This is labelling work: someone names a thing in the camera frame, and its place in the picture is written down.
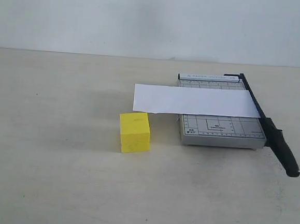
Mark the yellow foam cube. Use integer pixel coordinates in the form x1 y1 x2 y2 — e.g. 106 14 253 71
120 112 151 153

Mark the white paper sheet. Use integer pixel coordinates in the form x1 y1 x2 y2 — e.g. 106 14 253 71
133 84 260 118

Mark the grey paper cutter base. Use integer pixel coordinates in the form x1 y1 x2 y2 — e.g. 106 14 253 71
178 73 266 150

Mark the black cutter blade arm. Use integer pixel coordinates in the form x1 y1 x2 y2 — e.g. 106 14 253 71
224 73 300 178

